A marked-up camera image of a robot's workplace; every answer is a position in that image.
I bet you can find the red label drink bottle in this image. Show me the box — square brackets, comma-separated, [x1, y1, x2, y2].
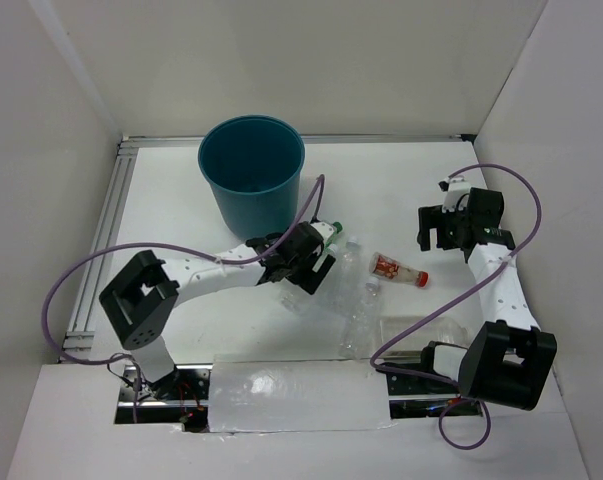
[369, 253, 429, 288]

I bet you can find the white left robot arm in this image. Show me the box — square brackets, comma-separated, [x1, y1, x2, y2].
[99, 220, 342, 400]

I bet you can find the teal plastic bin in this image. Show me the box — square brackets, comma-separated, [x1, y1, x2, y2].
[198, 115, 305, 240]

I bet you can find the green plastic bottle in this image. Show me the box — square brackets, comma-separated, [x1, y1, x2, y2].
[332, 221, 343, 235]

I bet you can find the white front cover panel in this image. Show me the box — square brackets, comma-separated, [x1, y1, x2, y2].
[208, 360, 392, 433]

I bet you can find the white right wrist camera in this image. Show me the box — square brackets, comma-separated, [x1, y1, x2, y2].
[439, 175, 472, 213]

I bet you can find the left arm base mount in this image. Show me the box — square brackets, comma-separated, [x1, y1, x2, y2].
[114, 364, 213, 433]

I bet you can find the aluminium frame rail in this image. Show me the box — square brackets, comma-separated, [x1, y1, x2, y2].
[71, 139, 477, 363]

